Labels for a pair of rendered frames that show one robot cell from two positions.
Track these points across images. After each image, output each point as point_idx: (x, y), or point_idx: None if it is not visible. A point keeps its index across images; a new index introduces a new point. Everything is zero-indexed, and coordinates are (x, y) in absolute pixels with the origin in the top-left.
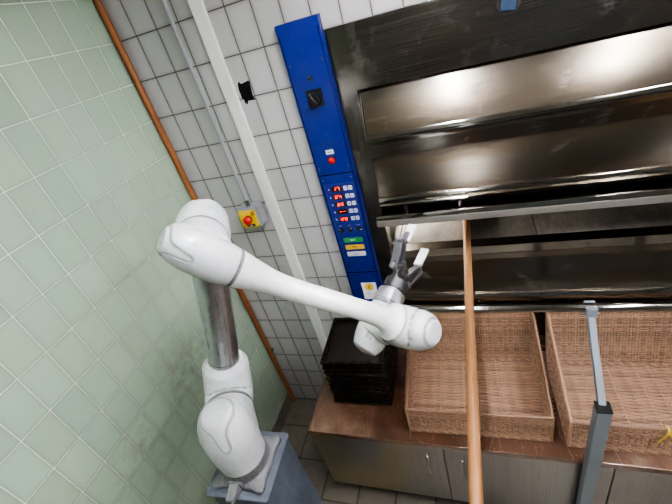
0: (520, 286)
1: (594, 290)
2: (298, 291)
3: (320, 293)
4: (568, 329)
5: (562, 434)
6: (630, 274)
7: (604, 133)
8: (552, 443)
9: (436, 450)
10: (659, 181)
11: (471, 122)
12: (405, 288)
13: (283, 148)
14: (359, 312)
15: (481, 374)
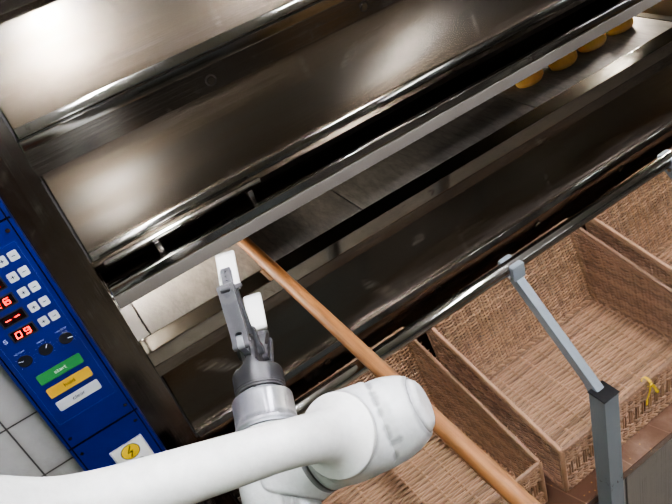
0: (376, 302)
1: (465, 256)
2: (134, 490)
3: (188, 462)
4: (459, 332)
5: (549, 481)
6: (489, 214)
7: (393, 20)
8: (549, 503)
9: None
10: (472, 71)
11: (215, 45)
12: (283, 375)
13: None
14: (292, 448)
15: (391, 480)
